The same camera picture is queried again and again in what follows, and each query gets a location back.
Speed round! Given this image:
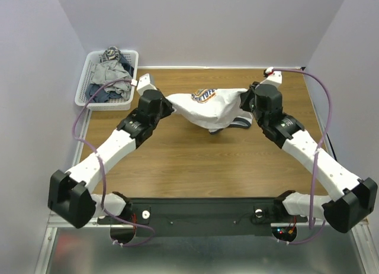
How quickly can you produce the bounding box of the white printed tank top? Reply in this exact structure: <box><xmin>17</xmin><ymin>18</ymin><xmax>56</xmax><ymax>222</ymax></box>
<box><xmin>166</xmin><ymin>88</ymin><xmax>253</xmax><ymax>134</ymax></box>

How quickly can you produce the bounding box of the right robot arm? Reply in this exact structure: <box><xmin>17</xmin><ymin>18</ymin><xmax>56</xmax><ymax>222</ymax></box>
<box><xmin>240</xmin><ymin>82</ymin><xmax>378</xmax><ymax>233</ymax></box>

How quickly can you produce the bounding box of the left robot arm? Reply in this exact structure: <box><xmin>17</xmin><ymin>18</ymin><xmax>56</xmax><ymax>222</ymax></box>
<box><xmin>48</xmin><ymin>89</ymin><xmax>174</xmax><ymax>228</ymax></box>

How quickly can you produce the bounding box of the navy blue tank top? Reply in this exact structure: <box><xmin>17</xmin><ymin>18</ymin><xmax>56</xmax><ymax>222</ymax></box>
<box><xmin>85</xmin><ymin>83</ymin><xmax>122</xmax><ymax>103</ymax></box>

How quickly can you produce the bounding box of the grey tank top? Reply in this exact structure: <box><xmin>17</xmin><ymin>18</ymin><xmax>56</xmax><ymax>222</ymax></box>
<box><xmin>91</xmin><ymin>60</ymin><xmax>133</xmax><ymax>101</ymax></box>

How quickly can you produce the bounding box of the patterned dark tank top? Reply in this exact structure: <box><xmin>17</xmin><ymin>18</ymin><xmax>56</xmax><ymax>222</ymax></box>
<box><xmin>100</xmin><ymin>46</ymin><xmax>121</xmax><ymax>63</ymax></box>

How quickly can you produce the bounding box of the white plastic basket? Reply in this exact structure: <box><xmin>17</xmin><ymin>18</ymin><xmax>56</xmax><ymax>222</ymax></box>
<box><xmin>75</xmin><ymin>47</ymin><xmax>139</xmax><ymax>111</ymax></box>

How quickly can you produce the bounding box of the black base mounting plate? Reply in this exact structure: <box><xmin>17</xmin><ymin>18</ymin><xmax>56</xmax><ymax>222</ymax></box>
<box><xmin>97</xmin><ymin>197</ymin><xmax>309</xmax><ymax>238</ymax></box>

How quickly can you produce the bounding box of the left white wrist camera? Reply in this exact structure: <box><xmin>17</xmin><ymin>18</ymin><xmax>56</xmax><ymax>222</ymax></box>
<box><xmin>131</xmin><ymin>73</ymin><xmax>157</xmax><ymax>96</ymax></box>

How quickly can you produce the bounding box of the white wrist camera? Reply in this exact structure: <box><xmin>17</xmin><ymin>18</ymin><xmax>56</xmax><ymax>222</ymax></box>
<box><xmin>259</xmin><ymin>67</ymin><xmax>282</xmax><ymax>88</ymax></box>
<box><xmin>131</xmin><ymin>73</ymin><xmax>157</xmax><ymax>96</ymax></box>

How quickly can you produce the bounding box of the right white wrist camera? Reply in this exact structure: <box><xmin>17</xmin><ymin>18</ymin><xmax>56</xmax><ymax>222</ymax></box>
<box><xmin>259</xmin><ymin>67</ymin><xmax>282</xmax><ymax>88</ymax></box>

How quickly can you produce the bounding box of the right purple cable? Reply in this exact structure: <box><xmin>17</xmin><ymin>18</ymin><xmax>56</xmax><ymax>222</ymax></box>
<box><xmin>277</xmin><ymin>68</ymin><xmax>334</xmax><ymax>246</ymax></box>

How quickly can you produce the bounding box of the purple cable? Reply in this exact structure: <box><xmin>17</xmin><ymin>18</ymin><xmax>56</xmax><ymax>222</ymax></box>
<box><xmin>72</xmin><ymin>79</ymin><xmax>156</xmax><ymax>247</ymax></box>
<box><xmin>277</xmin><ymin>68</ymin><xmax>334</xmax><ymax>246</ymax></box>

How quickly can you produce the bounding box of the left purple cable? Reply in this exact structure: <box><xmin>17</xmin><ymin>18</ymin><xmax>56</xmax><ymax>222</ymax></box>
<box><xmin>72</xmin><ymin>79</ymin><xmax>156</xmax><ymax>247</ymax></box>

